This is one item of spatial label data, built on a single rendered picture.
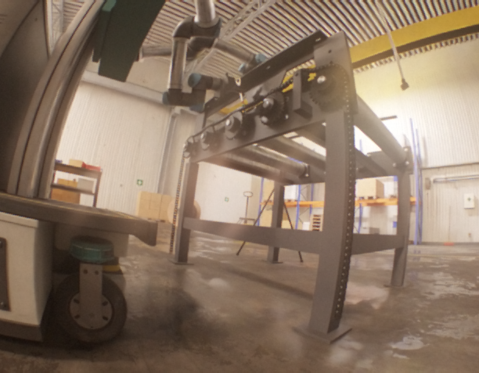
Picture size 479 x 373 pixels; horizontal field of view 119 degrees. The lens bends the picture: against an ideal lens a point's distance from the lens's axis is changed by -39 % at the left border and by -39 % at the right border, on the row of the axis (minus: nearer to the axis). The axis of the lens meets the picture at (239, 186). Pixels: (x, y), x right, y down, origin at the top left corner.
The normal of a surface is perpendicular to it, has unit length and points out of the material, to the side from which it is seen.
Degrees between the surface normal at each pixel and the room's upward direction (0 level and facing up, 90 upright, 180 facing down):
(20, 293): 90
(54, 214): 90
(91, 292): 90
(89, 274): 90
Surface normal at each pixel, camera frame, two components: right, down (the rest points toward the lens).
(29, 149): 0.60, -0.07
